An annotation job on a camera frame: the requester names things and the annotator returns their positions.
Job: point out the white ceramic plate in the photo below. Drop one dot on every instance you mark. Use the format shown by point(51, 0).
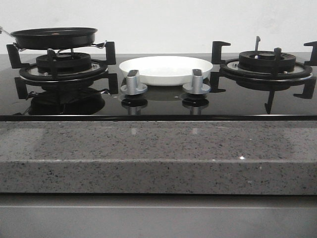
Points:
point(166, 70)

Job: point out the black frying pan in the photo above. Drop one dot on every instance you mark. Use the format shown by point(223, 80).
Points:
point(59, 38)

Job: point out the silver left stove knob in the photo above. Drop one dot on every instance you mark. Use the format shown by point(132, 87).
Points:
point(133, 85)

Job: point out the silver stove knob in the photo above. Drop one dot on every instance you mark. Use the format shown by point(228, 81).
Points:
point(196, 87)
point(133, 85)

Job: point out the silver right stove knob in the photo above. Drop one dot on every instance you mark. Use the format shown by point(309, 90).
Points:
point(196, 87)

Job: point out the black left pan support grate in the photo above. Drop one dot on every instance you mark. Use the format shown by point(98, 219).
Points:
point(62, 83)

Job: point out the black pan support grate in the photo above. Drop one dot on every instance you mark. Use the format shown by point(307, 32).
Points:
point(270, 82)
point(62, 83)

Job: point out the black glass gas cooktop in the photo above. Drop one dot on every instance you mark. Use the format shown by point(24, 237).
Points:
point(101, 100)

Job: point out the black left gas burner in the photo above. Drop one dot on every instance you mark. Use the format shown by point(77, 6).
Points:
point(65, 63)

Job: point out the black gas burner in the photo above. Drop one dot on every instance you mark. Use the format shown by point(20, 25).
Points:
point(263, 61)
point(65, 63)

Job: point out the black right gas burner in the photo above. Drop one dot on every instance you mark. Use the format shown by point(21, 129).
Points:
point(263, 61)

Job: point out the black right pan support grate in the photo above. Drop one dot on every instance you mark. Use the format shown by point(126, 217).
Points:
point(270, 82)

